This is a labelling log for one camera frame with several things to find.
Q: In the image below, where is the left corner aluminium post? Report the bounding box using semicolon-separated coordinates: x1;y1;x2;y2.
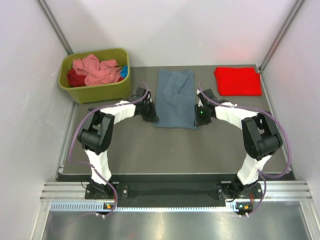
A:
36;0;74;55

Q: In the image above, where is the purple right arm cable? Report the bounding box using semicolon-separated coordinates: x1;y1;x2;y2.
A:
197;81;293;218

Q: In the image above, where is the white slotted cable duct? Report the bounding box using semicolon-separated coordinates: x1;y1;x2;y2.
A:
49;201;253;213

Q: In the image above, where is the olive green plastic bin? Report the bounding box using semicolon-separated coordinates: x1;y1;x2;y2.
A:
58;48;132;104

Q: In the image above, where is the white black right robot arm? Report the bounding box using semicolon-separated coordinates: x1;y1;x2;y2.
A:
194;89;283;201

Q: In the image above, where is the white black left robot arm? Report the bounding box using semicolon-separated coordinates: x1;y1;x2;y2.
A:
77;87;159;200

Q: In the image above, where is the blue-grey t-shirt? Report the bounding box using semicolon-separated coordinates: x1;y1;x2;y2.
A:
153;69;197;130

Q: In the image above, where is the pink t-shirt in bin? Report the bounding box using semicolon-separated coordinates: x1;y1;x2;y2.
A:
72;54;124;87

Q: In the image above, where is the bright blue t-shirt in bin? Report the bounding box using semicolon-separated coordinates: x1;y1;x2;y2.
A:
120;65;129;79

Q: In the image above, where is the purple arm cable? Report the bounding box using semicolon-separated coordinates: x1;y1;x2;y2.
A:
48;81;151;235
197;81;293;218

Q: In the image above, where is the right corner aluminium post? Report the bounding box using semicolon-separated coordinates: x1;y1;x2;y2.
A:
258;0;307;73

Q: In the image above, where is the corner aluminium post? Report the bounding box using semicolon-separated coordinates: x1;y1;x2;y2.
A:
258;0;307;73
36;0;74;55

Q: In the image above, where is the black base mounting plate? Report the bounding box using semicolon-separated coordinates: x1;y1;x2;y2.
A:
100;174;262;208

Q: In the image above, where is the folded red t-shirt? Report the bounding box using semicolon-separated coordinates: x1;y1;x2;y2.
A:
214;66;262;97

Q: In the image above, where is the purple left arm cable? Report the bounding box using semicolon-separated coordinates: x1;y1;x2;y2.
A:
48;81;151;235

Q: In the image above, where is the dark red t-shirt in bin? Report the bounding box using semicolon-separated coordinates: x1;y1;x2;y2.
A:
66;68;86;88

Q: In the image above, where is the aluminium extrusion rail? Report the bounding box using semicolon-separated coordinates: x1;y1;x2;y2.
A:
40;180;312;202

